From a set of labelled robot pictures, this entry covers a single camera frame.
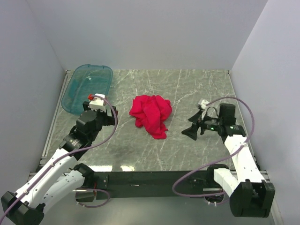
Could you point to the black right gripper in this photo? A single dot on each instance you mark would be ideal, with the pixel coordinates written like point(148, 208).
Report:
point(191, 131)

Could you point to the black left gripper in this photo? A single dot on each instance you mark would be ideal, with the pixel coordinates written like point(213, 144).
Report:
point(108, 119)

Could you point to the red t shirt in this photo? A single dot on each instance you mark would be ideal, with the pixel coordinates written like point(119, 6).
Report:
point(151, 112)

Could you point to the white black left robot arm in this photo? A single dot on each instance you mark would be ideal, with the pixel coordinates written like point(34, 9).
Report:
point(62, 173)

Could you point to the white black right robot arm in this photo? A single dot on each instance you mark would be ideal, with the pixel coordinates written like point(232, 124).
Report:
point(250, 195)

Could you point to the teal translucent plastic bin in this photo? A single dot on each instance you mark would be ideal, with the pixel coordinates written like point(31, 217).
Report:
point(86, 79)

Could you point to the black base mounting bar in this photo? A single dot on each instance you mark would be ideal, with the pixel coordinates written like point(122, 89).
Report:
point(131, 184)

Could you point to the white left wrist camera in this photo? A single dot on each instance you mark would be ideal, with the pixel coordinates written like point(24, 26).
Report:
point(97, 103)

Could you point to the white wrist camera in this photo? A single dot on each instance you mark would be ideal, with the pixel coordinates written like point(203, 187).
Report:
point(97, 103)
point(202, 106)

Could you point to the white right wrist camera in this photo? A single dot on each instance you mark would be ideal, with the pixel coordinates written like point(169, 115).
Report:
point(202, 106)

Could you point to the aluminium left side rail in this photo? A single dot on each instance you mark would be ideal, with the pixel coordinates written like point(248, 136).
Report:
point(51, 129)

